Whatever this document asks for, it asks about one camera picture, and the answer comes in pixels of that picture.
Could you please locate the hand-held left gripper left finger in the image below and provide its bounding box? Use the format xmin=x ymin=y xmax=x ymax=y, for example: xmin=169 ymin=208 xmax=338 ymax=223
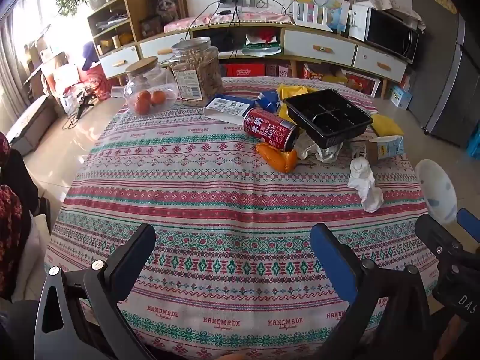
xmin=34 ymin=223 xmax=157 ymax=360

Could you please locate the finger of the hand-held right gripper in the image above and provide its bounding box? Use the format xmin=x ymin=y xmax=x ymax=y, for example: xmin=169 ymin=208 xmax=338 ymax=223
xmin=456 ymin=208 xmax=480 ymax=244
xmin=415 ymin=214 xmax=466 ymax=271

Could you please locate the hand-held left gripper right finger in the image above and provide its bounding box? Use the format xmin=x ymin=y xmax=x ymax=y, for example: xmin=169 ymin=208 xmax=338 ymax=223
xmin=310 ymin=223 xmax=432 ymax=360

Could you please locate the white trash bin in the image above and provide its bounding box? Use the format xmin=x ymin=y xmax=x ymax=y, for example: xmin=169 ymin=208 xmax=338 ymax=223
xmin=414 ymin=158 xmax=458 ymax=226

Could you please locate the yellow snack packet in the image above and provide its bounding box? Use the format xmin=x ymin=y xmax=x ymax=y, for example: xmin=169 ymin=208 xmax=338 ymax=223
xmin=277 ymin=85 xmax=319 ymax=125

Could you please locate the crumpled white tissue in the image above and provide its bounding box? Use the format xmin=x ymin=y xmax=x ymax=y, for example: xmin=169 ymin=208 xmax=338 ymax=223
xmin=347 ymin=157 xmax=385 ymax=213

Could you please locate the blue bag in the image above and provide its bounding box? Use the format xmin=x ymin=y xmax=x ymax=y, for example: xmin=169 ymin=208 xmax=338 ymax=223
xmin=466 ymin=124 xmax=480 ymax=159

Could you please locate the small light blue carton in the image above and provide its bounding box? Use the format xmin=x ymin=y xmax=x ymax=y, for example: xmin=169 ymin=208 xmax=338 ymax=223
xmin=365 ymin=136 xmax=406 ymax=164

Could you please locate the white plastic wrapper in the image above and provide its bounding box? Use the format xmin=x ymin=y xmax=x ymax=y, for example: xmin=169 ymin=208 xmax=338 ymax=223
xmin=296 ymin=131 xmax=344 ymax=164

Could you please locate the orange peel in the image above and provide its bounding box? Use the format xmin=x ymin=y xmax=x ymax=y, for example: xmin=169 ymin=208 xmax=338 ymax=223
xmin=256 ymin=142 xmax=299 ymax=174

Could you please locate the patterned tablecloth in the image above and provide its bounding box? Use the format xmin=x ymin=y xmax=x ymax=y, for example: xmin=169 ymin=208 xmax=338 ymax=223
xmin=44 ymin=76 xmax=443 ymax=360

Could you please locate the yellow sponge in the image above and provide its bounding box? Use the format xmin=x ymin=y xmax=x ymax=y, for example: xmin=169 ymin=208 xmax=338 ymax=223
xmin=369 ymin=113 xmax=405 ymax=137

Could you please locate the dark red patterned cloth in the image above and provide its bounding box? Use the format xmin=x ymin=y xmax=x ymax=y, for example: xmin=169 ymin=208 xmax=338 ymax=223
xmin=0 ymin=131 xmax=40 ymax=301

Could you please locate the black plastic tray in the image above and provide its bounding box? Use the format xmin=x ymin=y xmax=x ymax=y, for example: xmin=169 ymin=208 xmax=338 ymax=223
xmin=283 ymin=89 xmax=374 ymax=149

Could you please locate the light blue box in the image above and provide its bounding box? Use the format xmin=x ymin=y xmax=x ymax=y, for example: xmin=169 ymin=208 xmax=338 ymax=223
xmin=389 ymin=84 xmax=412 ymax=110

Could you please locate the red drink can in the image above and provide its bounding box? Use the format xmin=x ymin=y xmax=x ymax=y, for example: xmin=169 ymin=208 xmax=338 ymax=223
xmin=243 ymin=107 xmax=299 ymax=152

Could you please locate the grey refrigerator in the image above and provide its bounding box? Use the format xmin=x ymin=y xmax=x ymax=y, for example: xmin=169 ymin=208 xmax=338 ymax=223
xmin=407 ymin=11 xmax=480 ymax=149

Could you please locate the red and white box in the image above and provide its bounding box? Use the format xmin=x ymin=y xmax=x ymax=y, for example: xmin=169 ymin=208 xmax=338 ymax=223
xmin=345 ymin=69 xmax=381 ymax=96

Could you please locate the white and blue box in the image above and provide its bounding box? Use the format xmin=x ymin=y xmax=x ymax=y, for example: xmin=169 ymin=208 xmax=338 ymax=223
xmin=203 ymin=97 xmax=256 ymax=126

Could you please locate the cartoon print cardboard box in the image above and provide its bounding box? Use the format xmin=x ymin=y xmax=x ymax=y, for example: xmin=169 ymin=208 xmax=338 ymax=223
xmin=303 ymin=63 xmax=347 ymax=84

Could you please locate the glass jar with cork lid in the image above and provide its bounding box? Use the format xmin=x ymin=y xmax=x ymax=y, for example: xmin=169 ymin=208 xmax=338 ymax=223
xmin=112 ymin=56 xmax=180 ymax=116

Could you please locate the black microwave oven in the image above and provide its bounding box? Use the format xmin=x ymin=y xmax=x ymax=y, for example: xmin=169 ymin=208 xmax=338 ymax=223
xmin=364 ymin=7 xmax=420 ymax=64

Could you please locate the red cardboard box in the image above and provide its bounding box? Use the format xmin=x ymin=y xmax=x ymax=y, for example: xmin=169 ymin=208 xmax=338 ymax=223
xmin=221 ymin=63 xmax=266 ymax=78

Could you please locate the wooden cabinet with white drawers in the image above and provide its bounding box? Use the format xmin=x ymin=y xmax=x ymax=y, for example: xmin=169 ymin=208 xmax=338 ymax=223
xmin=139 ymin=20 xmax=409 ymax=98

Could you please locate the green white bag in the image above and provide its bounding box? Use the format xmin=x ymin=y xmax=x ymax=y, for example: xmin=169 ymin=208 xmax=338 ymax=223
xmin=242 ymin=34 xmax=283 ymax=56

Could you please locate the wooden shelf unit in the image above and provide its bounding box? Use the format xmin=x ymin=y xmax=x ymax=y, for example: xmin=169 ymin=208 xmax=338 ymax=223
xmin=87 ymin=0 xmax=151 ymax=80

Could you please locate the white slatted rack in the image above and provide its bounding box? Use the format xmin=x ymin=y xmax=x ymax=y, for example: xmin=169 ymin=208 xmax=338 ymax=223
xmin=292 ymin=2 xmax=334 ymax=32

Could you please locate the framed picture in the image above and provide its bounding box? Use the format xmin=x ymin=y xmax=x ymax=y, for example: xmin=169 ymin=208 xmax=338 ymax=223
xmin=146 ymin=0 xmax=188 ymax=27

